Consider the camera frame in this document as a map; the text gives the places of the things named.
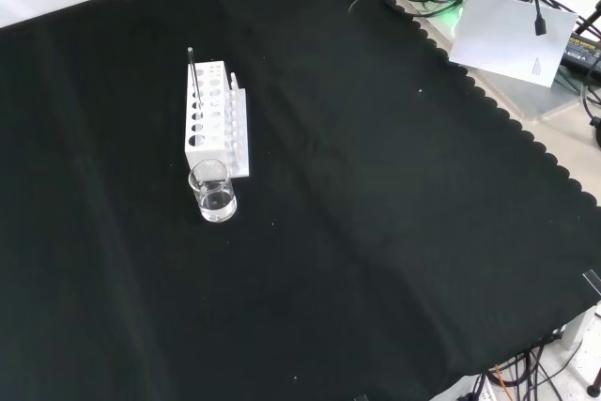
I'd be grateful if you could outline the black scalloped bench cloth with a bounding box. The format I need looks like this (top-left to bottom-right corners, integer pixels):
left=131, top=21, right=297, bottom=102
left=0, top=0, right=601, bottom=401

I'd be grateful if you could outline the small clear glass beaker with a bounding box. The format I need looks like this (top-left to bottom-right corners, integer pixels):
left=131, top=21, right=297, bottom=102
left=187, top=159, right=238, bottom=224

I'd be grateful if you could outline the black power adapter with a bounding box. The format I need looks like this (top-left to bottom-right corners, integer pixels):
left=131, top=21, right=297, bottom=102
left=561, top=30, right=601, bottom=75

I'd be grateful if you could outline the clear glass rod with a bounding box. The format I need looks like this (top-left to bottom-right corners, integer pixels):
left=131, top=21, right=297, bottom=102
left=187, top=46, right=204, bottom=109

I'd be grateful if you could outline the white test tube rack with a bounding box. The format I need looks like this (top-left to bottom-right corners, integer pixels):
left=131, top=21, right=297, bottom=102
left=183, top=60, right=252, bottom=180

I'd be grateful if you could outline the black tripod leg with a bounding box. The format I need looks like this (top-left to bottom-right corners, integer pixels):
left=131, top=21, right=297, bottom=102
left=574, top=0, right=601, bottom=41

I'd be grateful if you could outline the clear tape strip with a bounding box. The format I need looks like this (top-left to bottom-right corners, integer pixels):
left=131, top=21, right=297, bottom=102
left=581, top=269, right=601, bottom=300

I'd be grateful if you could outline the black cable bundle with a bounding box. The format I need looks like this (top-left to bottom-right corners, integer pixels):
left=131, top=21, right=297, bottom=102
left=469, top=334, right=601, bottom=401

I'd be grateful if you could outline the white paper sheet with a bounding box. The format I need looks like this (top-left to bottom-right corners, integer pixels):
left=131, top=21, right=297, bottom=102
left=449, top=0, right=578, bottom=88

